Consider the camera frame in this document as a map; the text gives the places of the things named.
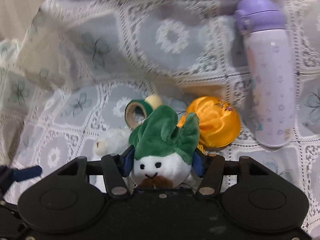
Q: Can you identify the orange satin pouch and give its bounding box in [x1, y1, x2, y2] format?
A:
[177, 96, 241, 151]

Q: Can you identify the white lace floral sofa cover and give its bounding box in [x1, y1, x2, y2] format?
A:
[1, 0, 319, 237]

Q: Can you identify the small white lamb plush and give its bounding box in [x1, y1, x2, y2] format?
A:
[93, 127, 131, 156]

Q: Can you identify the purple thermos bottle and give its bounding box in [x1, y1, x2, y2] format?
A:
[235, 0, 296, 148]

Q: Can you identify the teal cream mushroom toy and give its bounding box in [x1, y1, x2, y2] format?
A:
[144, 94, 163, 111]

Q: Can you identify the green white radish plush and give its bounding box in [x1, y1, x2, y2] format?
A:
[129, 105, 200, 189]

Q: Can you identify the green washi tape roll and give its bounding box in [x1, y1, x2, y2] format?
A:
[125, 100, 153, 130]

